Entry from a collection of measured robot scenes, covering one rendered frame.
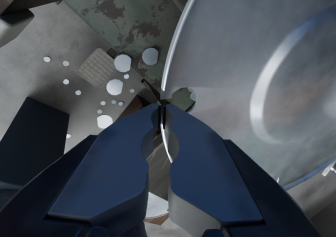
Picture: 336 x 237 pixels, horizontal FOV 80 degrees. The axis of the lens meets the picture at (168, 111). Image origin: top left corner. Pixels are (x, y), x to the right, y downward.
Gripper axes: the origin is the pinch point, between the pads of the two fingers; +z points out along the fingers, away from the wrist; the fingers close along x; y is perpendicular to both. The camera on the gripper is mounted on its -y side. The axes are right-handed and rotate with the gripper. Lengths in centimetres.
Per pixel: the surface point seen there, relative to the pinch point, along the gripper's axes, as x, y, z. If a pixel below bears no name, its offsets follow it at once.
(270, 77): 8.2, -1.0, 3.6
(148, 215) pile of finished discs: -5, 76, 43
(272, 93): 8.8, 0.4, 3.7
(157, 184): -0.2, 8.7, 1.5
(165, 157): 0.4, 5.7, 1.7
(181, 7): 1.7, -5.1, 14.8
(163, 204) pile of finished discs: 2, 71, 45
